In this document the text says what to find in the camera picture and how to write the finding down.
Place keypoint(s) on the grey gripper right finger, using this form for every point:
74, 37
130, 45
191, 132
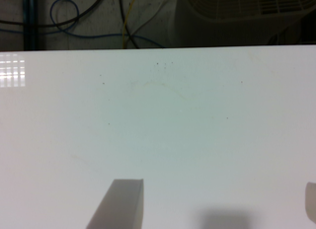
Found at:
310, 201

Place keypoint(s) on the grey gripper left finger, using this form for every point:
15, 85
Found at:
122, 207

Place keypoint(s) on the white fan housing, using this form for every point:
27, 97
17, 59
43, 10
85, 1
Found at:
203, 23

